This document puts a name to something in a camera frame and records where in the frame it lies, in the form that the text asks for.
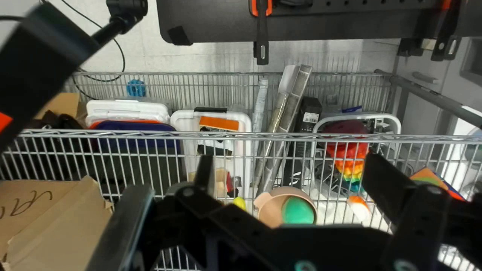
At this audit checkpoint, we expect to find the rainbow stacking toy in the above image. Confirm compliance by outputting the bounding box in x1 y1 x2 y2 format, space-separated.
323 120 370 193

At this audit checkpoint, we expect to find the black cable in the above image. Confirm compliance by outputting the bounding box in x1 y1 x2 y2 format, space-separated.
40 0 126 100

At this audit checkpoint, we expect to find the small blue plastic object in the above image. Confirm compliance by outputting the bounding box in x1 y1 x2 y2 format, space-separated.
126 79 147 98

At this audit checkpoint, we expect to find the pink pot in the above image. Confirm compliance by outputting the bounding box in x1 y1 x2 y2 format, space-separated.
253 186 318 228

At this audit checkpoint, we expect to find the flat brown cardboard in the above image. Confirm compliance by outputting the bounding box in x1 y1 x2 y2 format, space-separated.
0 175 114 271

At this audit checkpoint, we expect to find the bundle of paper rolls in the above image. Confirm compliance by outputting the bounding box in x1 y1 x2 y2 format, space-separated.
252 65 313 194

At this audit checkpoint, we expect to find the colourful flat box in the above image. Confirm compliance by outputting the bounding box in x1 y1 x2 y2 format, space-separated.
409 167 467 202

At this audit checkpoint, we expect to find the green plushy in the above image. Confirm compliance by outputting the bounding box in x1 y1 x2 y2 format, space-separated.
282 196 316 225

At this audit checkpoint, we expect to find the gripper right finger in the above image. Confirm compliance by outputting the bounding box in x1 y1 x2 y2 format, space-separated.
361 152 482 271

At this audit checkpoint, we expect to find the silver wire rack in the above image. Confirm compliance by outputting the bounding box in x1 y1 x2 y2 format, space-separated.
0 70 482 271

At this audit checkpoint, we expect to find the white container with blue lid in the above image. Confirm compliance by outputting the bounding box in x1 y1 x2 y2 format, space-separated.
85 99 180 153

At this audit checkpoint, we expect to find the black and orange clamp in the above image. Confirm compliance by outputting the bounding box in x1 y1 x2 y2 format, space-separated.
249 0 273 65
430 0 463 62
0 3 101 152

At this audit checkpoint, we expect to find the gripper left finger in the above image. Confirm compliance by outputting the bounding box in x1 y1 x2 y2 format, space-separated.
151 154 279 271

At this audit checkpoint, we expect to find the camera on mount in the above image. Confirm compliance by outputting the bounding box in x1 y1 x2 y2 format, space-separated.
92 0 149 45

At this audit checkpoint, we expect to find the grey cabinet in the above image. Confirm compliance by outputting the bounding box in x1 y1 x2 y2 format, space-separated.
392 37 482 151

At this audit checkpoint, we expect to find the brown cardboard box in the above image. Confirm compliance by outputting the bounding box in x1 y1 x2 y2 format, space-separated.
35 93 88 122

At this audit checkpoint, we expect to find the white plastic bin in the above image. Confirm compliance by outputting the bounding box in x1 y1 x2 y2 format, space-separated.
312 113 402 196
170 108 253 198

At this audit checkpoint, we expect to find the black tall box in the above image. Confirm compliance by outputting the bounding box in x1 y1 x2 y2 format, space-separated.
282 96 323 189

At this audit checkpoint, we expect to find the orange and white toy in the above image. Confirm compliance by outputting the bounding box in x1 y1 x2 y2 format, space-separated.
346 195 372 223

